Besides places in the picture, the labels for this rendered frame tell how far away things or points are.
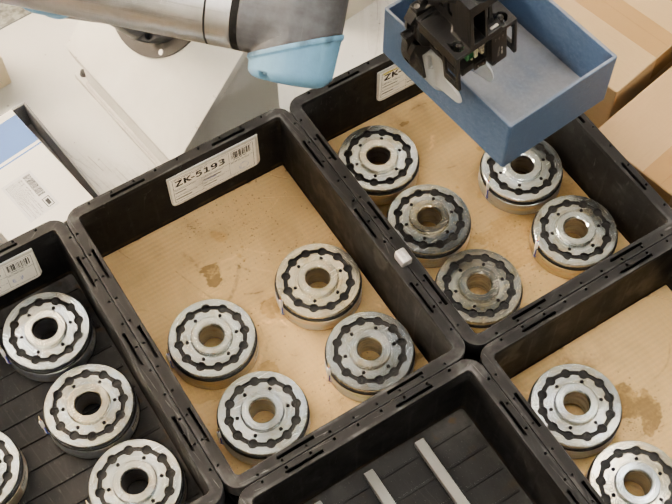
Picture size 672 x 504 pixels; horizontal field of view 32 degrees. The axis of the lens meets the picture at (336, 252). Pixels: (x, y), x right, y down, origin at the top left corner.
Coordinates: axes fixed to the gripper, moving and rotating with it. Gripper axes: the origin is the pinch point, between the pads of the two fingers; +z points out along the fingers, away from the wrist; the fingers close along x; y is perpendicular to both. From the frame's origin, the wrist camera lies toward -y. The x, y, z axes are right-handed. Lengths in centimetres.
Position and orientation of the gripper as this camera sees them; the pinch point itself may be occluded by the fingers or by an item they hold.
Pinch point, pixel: (445, 74)
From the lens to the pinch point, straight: 125.2
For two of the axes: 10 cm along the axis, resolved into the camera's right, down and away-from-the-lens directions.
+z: 1.3, 4.3, 8.9
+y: 5.8, 7.0, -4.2
